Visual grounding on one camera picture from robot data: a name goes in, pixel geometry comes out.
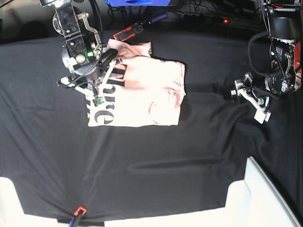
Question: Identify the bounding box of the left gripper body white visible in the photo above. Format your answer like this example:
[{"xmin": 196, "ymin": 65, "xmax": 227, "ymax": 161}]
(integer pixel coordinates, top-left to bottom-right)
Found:
[{"xmin": 223, "ymin": 72, "xmax": 272, "ymax": 124}]

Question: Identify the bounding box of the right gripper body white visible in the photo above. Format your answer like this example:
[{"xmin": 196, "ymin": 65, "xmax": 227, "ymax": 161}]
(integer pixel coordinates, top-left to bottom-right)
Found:
[{"xmin": 57, "ymin": 48, "xmax": 118, "ymax": 107}]

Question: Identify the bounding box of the pink T-shirt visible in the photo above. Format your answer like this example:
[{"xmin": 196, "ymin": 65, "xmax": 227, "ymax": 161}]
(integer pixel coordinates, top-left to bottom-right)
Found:
[{"xmin": 87, "ymin": 39, "xmax": 186, "ymax": 127}]

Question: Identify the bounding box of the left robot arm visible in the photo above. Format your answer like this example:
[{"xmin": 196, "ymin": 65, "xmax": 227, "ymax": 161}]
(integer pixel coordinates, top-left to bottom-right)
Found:
[{"xmin": 228, "ymin": 0, "xmax": 303, "ymax": 124}]

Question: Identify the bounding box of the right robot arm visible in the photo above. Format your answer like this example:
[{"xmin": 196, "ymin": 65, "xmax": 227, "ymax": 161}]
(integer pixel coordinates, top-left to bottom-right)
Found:
[{"xmin": 40, "ymin": 0, "xmax": 121, "ymax": 107}]

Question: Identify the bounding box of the red black clamp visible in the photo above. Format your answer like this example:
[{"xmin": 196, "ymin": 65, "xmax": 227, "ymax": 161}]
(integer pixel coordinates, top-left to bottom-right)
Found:
[{"xmin": 113, "ymin": 13, "xmax": 169, "ymax": 42}]

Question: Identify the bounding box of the blue plastic box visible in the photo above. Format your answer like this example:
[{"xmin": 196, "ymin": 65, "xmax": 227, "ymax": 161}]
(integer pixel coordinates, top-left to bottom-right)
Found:
[{"xmin": 106, "ymin": 0, "xmax": 178, "ymax": 7}]

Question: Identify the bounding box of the black power strip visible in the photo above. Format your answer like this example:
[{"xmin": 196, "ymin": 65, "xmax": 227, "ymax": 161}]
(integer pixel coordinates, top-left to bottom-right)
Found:
[{"xmin": 182, "ymin": 14, "xmax": 229, "ymax": 24}]

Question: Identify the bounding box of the black table cloth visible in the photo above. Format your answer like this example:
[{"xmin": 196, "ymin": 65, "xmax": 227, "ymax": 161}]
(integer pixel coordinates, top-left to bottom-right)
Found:
[{"xmin": 0, "ymin": 31, "xmax": 303, "ymax": 223}]

